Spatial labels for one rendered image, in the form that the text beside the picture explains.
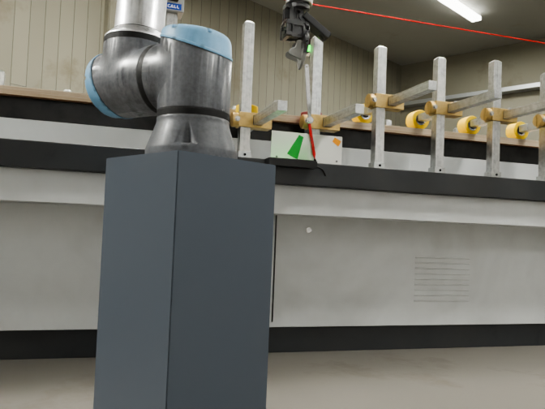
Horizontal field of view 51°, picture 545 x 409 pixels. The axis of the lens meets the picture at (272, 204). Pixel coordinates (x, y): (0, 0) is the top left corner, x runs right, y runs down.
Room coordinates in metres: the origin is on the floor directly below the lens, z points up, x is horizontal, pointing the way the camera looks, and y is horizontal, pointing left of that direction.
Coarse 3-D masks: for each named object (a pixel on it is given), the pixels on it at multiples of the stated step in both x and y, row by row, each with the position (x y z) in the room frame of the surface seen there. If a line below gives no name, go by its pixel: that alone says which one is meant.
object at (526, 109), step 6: (540, 102) 2.01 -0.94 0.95; (516, 108) 2.13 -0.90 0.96; (522, 108) 2.10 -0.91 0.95; (528, 108) 2.07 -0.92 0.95; (534, 108) 2.04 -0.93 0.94; (540, 108) 2.01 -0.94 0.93; (504, 114) 2.19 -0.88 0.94; (510, 114) 2.16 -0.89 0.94; (516, 114) 2.13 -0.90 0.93; (522, 114) 2.11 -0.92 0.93; (474, 120) 2.36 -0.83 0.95; (480, 120) 2.33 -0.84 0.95; (474, 126) 2.37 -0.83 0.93; (480, 126) 2.36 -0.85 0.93
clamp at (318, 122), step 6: (306, 114) 1.97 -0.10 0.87; (312, 114) 1.96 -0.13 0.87; (318, 114) 1.97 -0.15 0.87; (300, 120) 1.99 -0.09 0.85; (318, 120) 1.97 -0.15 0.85; (300, 126) 1.99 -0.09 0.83; (306, 126) 1.96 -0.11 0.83; (312, 126) 1.96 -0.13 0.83; (318, 126) 1.97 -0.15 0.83; (336, 126) 1.99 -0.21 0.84
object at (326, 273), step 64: (0, 128) 1.87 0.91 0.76; (64, 128) 1.93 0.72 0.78; (128, 128) 2.00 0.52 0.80; (0, 256) 1.88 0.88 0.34; (64, 256) 1.94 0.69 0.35; (320, 256) 2.22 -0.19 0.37; (384, 256) 2.30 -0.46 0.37; (448, 256) 2.39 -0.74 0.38; (512, 256) 2.48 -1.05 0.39; (0, 320) 1.88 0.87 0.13; (64, 320) 1.94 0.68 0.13; (320, 320) 2.22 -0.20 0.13; (384, 320) 2.30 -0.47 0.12; (448, 320) 2.39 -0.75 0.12; (512, 320) 2.49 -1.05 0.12
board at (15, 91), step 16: (16, 96) 1.88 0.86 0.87; (32, 96) 1.87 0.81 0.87; (48, 96) 1.89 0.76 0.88; (64, 96) 1.90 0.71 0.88; (80, 96) 1.92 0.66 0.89; (352, 128) 2.22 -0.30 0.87; (368, 128) 2.24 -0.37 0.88; (384, 128) 2.26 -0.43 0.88; (400, 128) 2.28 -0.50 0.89; (416, 128) 2.30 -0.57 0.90; (512, 144) 2.45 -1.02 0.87; (528, 144) 2.47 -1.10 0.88
